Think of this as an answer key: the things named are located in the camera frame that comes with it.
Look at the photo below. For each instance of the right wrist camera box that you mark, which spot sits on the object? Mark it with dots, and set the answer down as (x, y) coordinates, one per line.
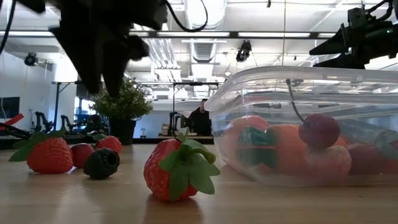
(357, 17)

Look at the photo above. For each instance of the black background robot arm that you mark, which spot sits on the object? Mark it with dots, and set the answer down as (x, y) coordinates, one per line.
(42, 121)
(174, 121)
(66, 123)

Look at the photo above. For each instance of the person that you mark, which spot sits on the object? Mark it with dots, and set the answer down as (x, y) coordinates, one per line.
(202, 123)
(94, 123)

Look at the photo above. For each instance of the black toy blackberry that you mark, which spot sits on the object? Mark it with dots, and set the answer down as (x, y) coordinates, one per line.
(102, 164)

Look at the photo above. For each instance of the black aluminium rig frame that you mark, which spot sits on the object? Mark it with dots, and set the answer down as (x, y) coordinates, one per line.
(155, 140)

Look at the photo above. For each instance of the black background rig frame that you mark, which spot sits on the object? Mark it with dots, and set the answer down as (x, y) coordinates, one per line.
(196, 83)

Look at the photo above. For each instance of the pink toy raspberry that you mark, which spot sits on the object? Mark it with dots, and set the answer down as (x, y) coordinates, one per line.
(329, 161)

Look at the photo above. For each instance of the dark red toy cherry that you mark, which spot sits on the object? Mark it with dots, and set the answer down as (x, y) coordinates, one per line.
(365, 158)
(318, 132)
(81, 155)

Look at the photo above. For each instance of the small green potted plant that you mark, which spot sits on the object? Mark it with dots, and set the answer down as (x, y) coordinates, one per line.
(130, 102)

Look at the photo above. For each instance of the long black ceiling light rail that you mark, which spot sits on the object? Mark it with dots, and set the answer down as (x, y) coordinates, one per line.
(280, 34)

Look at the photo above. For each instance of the black background stand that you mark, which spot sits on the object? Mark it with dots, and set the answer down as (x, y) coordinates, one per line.
(57, 105)

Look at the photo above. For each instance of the red background object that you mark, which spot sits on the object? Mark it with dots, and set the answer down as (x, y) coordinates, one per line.
(14, 119)

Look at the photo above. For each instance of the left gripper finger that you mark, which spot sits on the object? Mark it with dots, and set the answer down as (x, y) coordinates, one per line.
(116, 62)
(84, 56)

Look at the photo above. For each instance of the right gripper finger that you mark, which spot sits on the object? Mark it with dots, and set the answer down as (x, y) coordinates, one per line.
(342, 61)
(332, 46)

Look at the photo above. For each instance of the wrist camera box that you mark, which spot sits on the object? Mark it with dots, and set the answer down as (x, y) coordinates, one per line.
(357, 17)
(138, 48)

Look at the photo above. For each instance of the orange toy carrot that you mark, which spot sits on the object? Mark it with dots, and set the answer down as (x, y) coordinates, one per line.
(286, 140)

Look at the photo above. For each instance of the black wall monitor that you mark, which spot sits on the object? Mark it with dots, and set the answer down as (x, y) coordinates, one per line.
(9, 107)

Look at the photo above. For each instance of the clear plastic tupperware container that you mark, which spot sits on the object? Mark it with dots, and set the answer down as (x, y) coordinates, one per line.
(357, 93)

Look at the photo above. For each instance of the black ceiling spotlight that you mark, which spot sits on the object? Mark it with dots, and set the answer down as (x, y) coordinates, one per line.
(31, 59)
(244, 51)

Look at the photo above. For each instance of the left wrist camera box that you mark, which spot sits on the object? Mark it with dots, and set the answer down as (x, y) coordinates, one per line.
(138, 48)

